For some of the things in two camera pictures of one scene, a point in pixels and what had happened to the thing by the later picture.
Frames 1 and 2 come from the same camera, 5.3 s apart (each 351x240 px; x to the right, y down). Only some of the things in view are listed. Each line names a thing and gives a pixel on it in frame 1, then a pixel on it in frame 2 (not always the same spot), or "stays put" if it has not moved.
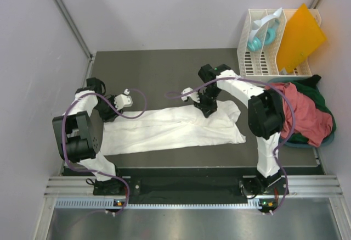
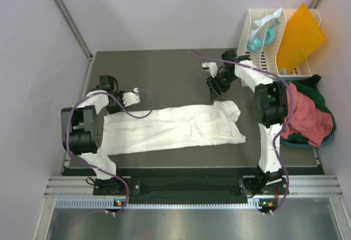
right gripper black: [206, 109] → [215, 89]
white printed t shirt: [183, 127] stays put
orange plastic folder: [300, 37] stays put
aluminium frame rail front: [318, 185] stays put
